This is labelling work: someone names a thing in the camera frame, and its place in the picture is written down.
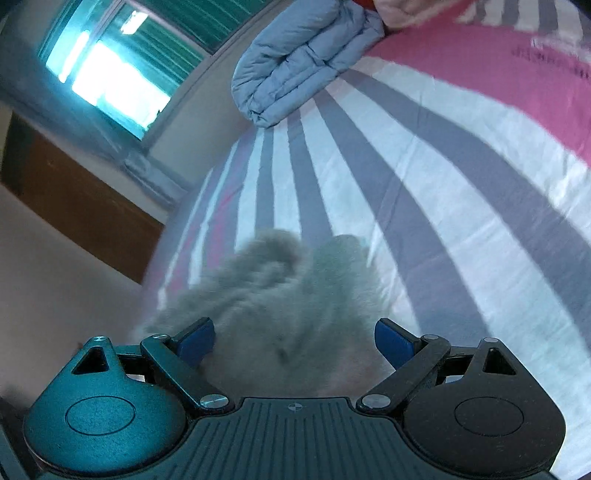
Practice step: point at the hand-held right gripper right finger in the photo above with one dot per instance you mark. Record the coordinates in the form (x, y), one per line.
(395, 341)

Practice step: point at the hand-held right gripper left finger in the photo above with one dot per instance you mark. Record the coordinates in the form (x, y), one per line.
(196, 341)

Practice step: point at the grey pants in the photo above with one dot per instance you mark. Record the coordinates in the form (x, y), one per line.
(286, 314)

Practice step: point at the bed with striped sheet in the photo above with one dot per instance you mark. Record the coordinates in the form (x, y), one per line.
(461, 184)

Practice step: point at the grey curtain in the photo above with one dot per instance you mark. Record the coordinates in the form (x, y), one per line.
(138, 170)

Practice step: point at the sliding glass window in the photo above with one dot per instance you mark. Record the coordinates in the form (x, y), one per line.
(115, 78)

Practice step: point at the folded light blue quilt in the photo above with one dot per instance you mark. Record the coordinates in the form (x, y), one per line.
(300, 64)

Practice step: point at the folded pink blanket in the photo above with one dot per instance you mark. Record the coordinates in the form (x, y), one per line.
(406, 11)

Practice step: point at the red patterned cloth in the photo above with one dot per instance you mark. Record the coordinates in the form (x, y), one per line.
(364, 2)

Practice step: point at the striped pillow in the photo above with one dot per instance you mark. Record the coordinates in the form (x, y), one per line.
(531, 11)

